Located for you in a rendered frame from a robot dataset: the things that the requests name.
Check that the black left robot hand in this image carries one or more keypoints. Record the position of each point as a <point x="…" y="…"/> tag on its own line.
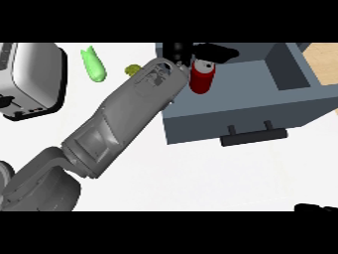
<point x="214" y="51"/>

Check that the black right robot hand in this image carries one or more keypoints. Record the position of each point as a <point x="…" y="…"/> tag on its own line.
<point x="325" y="208"/>

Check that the red can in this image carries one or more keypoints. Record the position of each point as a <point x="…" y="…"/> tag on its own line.
<point x="201" y="81"/>

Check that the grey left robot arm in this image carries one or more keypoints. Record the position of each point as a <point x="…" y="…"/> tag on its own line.
<point x="127" y="109"/>

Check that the grey open drawer box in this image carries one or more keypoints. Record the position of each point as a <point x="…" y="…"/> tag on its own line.
<point x="243" y="77"/>

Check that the grey drawer front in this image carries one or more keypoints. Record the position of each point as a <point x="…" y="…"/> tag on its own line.
<point x="254" y="110"/>

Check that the small yellow-green vegetable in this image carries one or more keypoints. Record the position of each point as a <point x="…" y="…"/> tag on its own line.
<point x="133" y="69"/>

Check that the light green vegetable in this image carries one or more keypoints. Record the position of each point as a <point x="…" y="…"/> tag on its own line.
<point x="93" y="66"/>

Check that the silver toaster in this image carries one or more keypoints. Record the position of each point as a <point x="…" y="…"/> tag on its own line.
<point x="22" y="77"/>

